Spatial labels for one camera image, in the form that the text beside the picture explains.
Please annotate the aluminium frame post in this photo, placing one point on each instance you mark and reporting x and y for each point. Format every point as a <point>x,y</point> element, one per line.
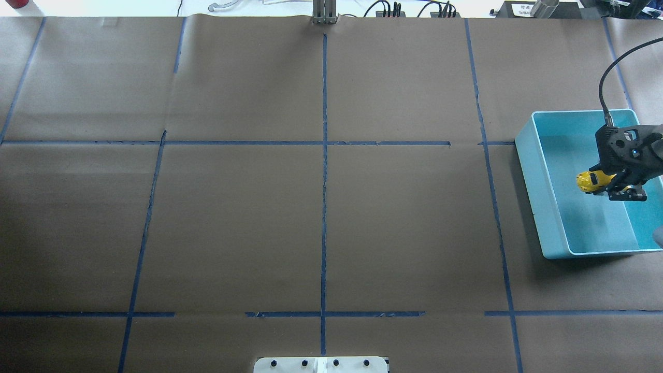
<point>324,12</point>

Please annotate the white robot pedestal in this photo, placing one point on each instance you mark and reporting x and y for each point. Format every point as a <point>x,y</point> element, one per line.
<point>323,364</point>

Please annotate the turquoise plastic bin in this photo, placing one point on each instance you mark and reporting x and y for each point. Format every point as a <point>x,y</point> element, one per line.
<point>553,148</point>

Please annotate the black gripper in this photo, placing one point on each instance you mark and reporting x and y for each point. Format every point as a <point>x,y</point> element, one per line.
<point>641,170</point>

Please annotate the metal cup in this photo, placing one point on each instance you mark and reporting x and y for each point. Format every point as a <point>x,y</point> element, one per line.
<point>544,9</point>

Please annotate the red fire extinguisher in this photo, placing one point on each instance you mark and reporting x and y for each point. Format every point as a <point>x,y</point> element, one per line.
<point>17,4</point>

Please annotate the orange black power strip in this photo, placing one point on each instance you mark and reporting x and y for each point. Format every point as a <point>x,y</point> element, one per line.
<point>390,10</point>

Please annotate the black box under cup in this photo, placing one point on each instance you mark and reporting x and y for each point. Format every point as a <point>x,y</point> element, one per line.
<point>521,10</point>

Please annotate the yellow beetle toy car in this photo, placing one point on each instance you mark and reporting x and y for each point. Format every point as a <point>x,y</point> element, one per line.
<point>593,182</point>

